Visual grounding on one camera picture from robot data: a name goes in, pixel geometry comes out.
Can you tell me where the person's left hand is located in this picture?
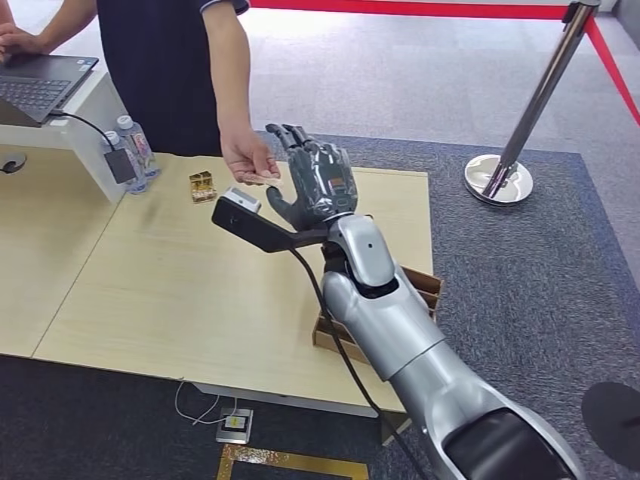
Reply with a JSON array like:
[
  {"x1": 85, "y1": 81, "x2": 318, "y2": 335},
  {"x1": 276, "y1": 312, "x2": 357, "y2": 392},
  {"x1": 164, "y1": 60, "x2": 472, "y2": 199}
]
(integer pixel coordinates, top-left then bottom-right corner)
[{"x1": 220, "y1": 124, "x2": 281, "y2": 187}]

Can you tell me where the person's right hand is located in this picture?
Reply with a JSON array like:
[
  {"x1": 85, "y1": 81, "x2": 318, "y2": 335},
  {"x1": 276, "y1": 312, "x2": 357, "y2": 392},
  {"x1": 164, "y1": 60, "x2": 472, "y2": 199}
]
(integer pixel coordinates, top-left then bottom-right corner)
[{"x1": 0, "y1": 23, "x2": 48, "y2": 62}]

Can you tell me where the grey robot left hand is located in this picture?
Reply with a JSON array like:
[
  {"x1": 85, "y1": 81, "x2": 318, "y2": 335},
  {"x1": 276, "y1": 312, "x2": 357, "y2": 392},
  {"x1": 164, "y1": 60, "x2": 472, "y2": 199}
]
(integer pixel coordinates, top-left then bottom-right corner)
[{"x1": 266, "y1": 123, "x2": 359, "y2": 232}]

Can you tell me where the pale pink card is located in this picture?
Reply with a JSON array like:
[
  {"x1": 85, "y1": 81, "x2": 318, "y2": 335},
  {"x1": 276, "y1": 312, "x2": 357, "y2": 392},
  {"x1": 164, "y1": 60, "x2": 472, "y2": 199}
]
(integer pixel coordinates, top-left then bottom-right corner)
[{"x1": 244, "y1": 173, "x2": 284, "y2": 191}]

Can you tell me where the person's torso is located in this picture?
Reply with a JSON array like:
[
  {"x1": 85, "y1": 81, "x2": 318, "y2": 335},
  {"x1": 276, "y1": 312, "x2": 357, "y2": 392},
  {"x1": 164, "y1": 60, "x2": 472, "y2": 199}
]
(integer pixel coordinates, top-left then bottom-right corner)
[{"x1": 96, "y1": 0, "x2": 250, "y2": 158}]

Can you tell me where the brown wooden card tray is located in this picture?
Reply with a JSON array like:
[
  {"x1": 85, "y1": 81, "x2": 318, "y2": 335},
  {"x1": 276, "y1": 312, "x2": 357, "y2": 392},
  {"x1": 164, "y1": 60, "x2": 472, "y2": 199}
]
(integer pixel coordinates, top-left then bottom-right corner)
[{"x1": 312, "y1": 264, "x2": 445, "y2": 367}]

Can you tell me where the dark grey laptop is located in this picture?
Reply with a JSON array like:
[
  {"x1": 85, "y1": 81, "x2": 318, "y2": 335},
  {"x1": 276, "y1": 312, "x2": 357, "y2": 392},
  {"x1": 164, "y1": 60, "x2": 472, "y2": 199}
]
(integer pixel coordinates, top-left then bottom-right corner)
[{"x1": 0, "y1": 54, "x2": 100, "y2": 127}]

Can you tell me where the small gold box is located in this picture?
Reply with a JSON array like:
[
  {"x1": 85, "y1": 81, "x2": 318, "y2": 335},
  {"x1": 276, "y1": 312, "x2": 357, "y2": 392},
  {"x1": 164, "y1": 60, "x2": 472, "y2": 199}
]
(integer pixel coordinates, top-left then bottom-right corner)
[{"x1": 189, "y1": 170, "x2": 218, "y2": 204}]

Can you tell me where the black round desk grommet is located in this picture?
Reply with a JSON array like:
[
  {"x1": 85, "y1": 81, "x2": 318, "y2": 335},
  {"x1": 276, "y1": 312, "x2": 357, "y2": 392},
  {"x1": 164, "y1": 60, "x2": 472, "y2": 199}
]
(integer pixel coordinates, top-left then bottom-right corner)
[{"x1": 0, "y1": 153, "x2": 27, "y2": 176}]

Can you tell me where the white laptop stand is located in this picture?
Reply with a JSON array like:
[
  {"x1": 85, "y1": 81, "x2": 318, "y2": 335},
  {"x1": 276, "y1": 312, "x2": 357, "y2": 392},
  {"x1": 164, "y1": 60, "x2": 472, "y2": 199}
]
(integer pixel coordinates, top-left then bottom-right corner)
[{"x1": 0, "y1": 69, "x2": 127, "y2": 204}]

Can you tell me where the clear plastic water bottle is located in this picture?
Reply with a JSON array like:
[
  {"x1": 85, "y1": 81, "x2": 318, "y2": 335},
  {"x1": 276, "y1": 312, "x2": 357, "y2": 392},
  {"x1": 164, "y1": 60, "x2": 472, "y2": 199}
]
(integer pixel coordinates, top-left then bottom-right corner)
[
  {"x1": 115, "y1": 115, "x2": 162, "y2": 181},
  {"x1": 102, "y1": 130, "x2": 149, "y2": 195}
]

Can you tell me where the black power adapter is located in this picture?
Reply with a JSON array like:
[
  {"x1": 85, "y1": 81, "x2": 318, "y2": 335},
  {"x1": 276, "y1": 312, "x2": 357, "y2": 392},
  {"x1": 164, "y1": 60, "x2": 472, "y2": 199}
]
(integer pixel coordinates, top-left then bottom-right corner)
[{"x1": 103, "y1": 148, "x2": 137, "y2": 186}]

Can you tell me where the red barrier belt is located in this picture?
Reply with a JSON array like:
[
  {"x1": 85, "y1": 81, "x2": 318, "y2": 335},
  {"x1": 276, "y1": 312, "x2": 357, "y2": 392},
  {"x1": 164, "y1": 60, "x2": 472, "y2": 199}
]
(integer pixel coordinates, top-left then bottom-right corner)
[
  {"x1": 583, "y1": 15, "x2": 640, "y2": 128},
  {"x1": 250, "y1": 0, "x2": 572, "y2": 22}
]

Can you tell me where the metal floor socket box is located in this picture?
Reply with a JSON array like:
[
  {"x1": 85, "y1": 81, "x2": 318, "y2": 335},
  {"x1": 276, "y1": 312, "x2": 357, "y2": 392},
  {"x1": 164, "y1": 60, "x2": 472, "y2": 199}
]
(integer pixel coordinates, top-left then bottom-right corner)
[{"x1": 215, "y1": 406, "x2": 254, "y2": 446}]

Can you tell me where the yellow floor tape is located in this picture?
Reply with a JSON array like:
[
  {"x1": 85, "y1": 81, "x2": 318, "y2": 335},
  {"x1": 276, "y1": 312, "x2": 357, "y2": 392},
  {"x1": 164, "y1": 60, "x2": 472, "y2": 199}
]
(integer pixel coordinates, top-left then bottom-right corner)
[{"x1": 216, "y1": 443, "x2": 370, "y2": 480}]

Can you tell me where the black round disc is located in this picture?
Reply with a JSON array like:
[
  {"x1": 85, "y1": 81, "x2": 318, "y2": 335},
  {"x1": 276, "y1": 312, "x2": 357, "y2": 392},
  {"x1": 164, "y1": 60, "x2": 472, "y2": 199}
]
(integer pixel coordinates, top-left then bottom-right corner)
[{"x1": 580, "y1": 381, "x2": 640, "y2": 473}]

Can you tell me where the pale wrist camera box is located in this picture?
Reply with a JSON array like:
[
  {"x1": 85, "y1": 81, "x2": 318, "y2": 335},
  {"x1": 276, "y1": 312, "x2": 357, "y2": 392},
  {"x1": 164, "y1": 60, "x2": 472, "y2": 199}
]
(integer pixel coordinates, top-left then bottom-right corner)
[{"x1": 222, "y1": 187, "x2": 262, "y2": 215}]

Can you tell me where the black camera bracket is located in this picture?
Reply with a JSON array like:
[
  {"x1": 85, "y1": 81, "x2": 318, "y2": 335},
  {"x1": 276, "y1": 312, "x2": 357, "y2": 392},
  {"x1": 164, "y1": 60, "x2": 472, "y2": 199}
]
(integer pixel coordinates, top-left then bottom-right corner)
[{"x1": 211, "y1": 196, "x2": 331, "y2": 254}]

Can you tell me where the black laptop power cable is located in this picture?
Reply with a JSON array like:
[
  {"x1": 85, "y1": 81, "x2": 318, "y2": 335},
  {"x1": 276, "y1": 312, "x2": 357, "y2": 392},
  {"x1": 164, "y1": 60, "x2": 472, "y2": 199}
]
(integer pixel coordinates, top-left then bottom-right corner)
[{"x1": 48, "y1": 109, "x2": 117, "y2": 151}]

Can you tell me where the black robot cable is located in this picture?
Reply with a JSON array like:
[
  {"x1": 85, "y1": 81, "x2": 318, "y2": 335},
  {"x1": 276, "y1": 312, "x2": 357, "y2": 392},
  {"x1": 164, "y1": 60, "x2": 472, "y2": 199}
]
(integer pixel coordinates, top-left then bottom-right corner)
[{"x1": 288, "y1": 246, "x2": 433, "y2": 480}]

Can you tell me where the thin white cable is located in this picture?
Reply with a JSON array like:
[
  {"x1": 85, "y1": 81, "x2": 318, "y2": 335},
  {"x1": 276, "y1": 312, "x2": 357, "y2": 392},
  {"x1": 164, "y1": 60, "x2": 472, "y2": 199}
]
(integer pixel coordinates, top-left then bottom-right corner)
[{"x1": 174, "y1": 380, "x2": 239, "y2": 427}]

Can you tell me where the chrome stanchion post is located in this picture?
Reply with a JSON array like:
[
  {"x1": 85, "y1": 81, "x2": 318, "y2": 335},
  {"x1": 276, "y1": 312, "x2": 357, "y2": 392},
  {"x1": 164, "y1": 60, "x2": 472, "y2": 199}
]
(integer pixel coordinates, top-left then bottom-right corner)
[{"x1": 463, "y1": 0, "x2": 601, "y2": 206}]

